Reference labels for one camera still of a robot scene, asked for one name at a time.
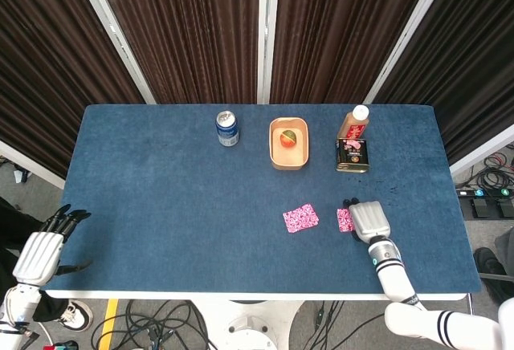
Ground black cable with inline box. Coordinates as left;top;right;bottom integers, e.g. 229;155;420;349
296;300;386;350

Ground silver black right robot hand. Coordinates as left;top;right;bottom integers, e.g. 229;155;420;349
341;197;393;243

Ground black trousers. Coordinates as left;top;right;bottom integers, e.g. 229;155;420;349
0;193;70;324

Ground white partition frame post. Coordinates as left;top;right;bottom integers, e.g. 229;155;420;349
256;0;281;105
363;0;457;105
68;0;157;105

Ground yellow floor tape strip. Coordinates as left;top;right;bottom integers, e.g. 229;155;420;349
98;299;120;350

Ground black gold rectangular tin can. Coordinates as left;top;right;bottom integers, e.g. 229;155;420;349
336;137;371;173

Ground red yellow apple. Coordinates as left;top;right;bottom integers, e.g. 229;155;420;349
279;129;298;149

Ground blue soda can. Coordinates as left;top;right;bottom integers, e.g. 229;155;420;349
215;111;240;148

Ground black shoe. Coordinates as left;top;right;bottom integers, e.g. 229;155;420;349
480;271;514;307
473;246;503;277

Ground white partition frame rail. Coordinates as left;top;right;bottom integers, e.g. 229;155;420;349
448;140;514;177
0;140;66;189

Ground white black sneaker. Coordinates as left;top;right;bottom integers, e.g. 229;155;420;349
59;299;94;332

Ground brown drink bottle red label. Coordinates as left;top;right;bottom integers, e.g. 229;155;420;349
339;104;370;142

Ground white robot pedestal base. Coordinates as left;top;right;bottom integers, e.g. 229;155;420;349
191;299;307;350

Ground brown pleated curtain panel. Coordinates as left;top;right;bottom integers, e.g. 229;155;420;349
92;0;262;105
0;0;144;178
269;0;439;105
375;0;514;166

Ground pink patterned packet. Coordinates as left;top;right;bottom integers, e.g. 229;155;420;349
282;203;320;235
336;207;357;234

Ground black floor cable tangle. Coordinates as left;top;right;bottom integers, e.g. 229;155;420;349
455;152;514;190
91;299;226;350

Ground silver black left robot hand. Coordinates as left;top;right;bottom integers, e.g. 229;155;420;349
11;204;93;287

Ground red teal small box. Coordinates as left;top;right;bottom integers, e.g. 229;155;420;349
42;340;80;350

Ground grey trousers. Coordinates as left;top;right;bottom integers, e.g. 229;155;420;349
495;231;514;265

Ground tan paper bowl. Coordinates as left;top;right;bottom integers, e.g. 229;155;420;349
268;116;312;171

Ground blue velvet table cloth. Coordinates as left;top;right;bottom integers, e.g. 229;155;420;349
41;104;483;295

